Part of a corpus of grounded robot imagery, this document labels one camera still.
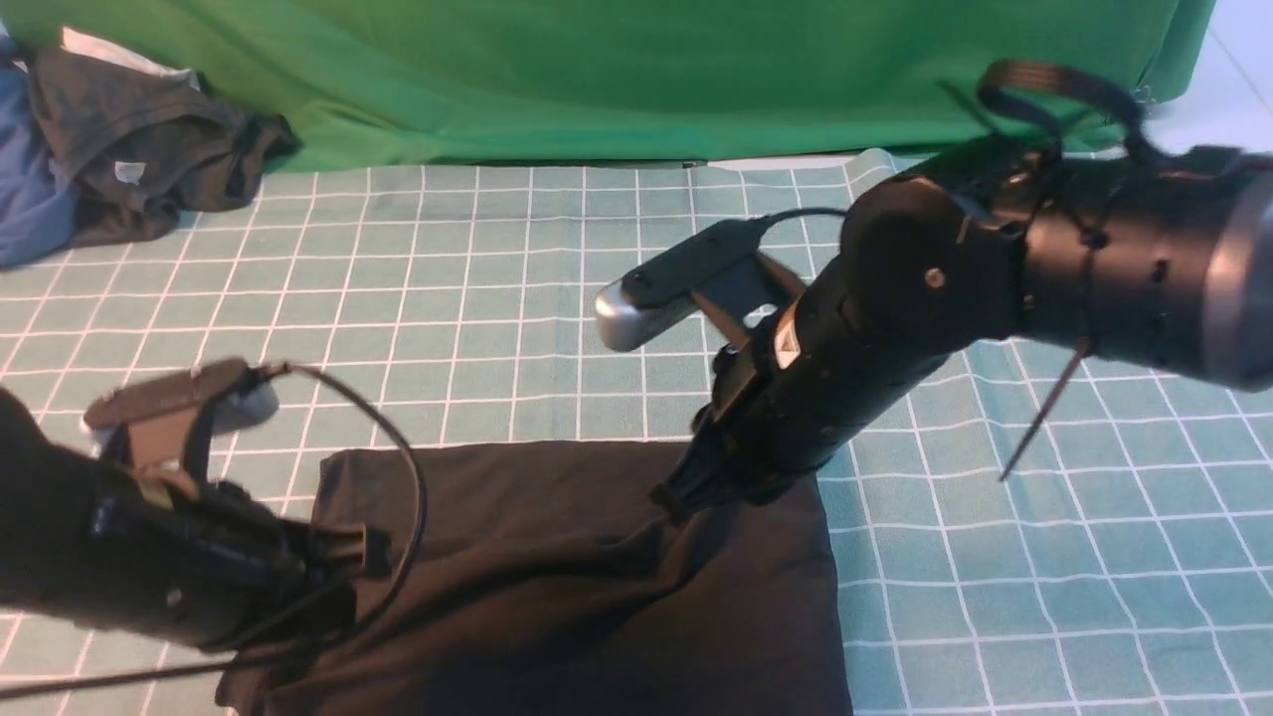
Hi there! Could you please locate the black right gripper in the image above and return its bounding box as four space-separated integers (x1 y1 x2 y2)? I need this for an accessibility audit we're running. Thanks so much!
651 268 955 524

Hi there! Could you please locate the black cable tie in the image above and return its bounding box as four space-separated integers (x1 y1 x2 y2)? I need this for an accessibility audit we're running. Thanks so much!
934 80 1105 482

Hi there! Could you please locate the white folded cloth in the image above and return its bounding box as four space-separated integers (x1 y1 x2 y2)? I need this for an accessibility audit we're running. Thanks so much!
61 25 202 90

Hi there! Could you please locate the dark gray long-sleeved shirt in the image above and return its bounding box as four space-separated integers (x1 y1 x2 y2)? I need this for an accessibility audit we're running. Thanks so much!
216 443 853 715

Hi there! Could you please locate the green grid cutting mat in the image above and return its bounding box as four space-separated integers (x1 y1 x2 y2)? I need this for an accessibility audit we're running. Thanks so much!
1 152 1272 715

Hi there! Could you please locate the crumpled dark gray shirt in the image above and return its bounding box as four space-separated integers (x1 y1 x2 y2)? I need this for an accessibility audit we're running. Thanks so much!
29 47 300 248

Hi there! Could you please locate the green backdrop cloth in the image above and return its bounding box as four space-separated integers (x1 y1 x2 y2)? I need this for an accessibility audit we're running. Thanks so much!
3 1 1214 172

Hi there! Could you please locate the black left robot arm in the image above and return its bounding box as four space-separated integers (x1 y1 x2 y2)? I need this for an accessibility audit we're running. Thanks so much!
1 392 392 654

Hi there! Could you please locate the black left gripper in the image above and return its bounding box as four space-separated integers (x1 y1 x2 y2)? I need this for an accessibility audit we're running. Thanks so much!
79 468 391 652

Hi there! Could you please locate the blue garment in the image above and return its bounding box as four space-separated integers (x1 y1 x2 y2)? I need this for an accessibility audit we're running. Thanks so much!
1 32 79 270

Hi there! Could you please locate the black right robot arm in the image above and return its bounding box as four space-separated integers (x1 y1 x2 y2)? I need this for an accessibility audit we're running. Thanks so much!
622 139 1270 522

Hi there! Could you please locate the black left camera cable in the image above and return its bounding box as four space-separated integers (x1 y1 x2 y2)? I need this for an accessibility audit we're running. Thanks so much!
0 362 432 699

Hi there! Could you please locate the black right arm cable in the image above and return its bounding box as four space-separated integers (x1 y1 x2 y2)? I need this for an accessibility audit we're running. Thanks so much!
975 59 1175 169

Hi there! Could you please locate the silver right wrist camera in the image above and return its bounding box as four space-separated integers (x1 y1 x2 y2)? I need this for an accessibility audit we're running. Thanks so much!
593 217 806 352

